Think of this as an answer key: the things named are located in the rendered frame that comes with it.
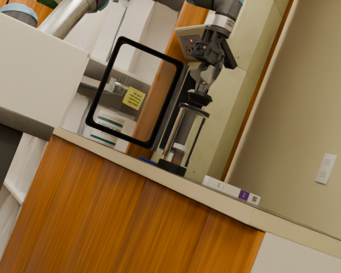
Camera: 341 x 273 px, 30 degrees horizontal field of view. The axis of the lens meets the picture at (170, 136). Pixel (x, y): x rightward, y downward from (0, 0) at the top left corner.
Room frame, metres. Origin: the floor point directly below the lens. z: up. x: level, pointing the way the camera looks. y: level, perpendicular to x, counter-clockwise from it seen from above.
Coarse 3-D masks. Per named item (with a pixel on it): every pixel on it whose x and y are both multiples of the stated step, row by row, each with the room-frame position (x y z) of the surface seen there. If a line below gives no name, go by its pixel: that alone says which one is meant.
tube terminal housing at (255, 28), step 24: (264, 0) 2.45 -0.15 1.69; (240, 24) 2.43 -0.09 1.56; (264, 24) 2.47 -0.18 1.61; (240, 48) 2.45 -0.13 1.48; (264, 48) 2.57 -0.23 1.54; (240, 72) 2.46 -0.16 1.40; (216, 96) 2.44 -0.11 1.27; (240, 96) 2.51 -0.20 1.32; (168, 120) 2.69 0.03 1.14; (216, 120) 2.45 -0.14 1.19; (240, 120) 2.62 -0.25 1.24; (216, 144) 2.47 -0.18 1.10; (192, 168) 2.44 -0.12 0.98; (216, 168) 2.55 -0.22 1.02
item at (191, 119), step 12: (180, 108) 2.11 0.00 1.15; (180, 120) 2.09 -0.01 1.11; (192, 120) 2.08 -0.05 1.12; (180, 132) 2.08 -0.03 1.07; (192, 132) 2.08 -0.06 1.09; (168, 144) 2.10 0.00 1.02; (180, 144) 2.08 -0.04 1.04; (192, 144) 2.09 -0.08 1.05; (168, 156) 2.08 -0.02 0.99; (180, 156) 2.08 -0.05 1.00
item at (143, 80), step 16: (128, 48) 2.64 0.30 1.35; (128, 64) 2.65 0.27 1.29; (144, 64) 2.66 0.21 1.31; (160, 64) 2.68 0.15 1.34; (128, 80) 2.65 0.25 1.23; (144, 80) 2.67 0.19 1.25; (160, 80) 2.68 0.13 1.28; (112, 96) 2.64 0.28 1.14; (128, 96) 2.66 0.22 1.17; (144, 96) 2.67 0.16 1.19; (160, 96) 2.69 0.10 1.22; (96, 112) 2.64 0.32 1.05; (112, 112) 2.65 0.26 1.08; (128, 112) 2.67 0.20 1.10; (144, 112) 2.68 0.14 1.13; (112, 128) 2.66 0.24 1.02; (128, 128) 2.67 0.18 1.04; (144, 128) 2.69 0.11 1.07
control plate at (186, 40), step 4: (180, 36) 2.64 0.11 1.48; (184, 36) 2.61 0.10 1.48; (188, 36) 2.57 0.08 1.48; (192, 36) 2.54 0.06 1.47; (196, 36) 2.50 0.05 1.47; (184, 40) 2.63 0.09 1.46; (188, 40) 2.59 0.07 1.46; (192, 40) 2.55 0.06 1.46; (196, 40) 2.52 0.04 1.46; (184, 44) 2.65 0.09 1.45; (188, 44) 2.61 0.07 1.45; (192, 44) 2.57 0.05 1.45; (184, 48) 2.66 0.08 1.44; (188, 48) 2.62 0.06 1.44; (188, 52) 2.64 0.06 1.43
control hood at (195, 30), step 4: (204, 24) 2.41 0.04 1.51; (208, 24) 2.38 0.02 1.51; (176, 28) 2.65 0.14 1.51; (180, 28) 2.62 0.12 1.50; (184, 28) 2.58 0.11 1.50; (188, 28) 2.54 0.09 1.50; (192, 28) 2.51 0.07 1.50; (196, 28) 2.47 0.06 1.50; (200, 28) 2.44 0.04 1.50; (204, 28) 2.41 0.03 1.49; (176, 32) 2.66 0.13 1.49; (180, 32) 2.63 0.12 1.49; (184, 32) 2.59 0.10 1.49; (188, 32) 2.56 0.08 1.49; (192, 32) 2.53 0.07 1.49; (196, 32) 2.49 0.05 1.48; (200, 32) 2.46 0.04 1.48; (200, 36) 2.47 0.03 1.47; (180, 40) 2.66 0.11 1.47; (228, 40) 2.42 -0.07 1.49; (180, 44) 2.68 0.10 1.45; (228, 44) 2.42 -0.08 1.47; (184, 52) 2.68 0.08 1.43; (184, 56) 2.70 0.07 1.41; (188, 56) 2.66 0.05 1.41
